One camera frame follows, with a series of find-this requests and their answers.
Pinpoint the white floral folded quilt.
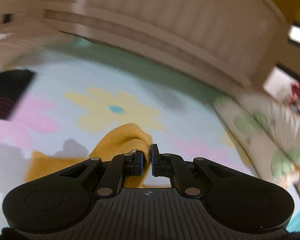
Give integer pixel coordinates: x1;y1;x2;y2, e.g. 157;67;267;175
213;92;300;188

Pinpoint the beige wooden headboard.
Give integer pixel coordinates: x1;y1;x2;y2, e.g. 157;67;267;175
39;0;286;90

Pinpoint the beige pillow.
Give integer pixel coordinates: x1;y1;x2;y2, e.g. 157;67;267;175
0;18;74;72

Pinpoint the floral pastel bed sheet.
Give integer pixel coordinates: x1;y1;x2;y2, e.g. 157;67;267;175
0;38;300;239

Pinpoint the yellow knitted sweater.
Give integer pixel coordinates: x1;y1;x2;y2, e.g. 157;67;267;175
25;123;153;189

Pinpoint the dark striped folded garment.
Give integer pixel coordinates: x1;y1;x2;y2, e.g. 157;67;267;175
0;70;36;120

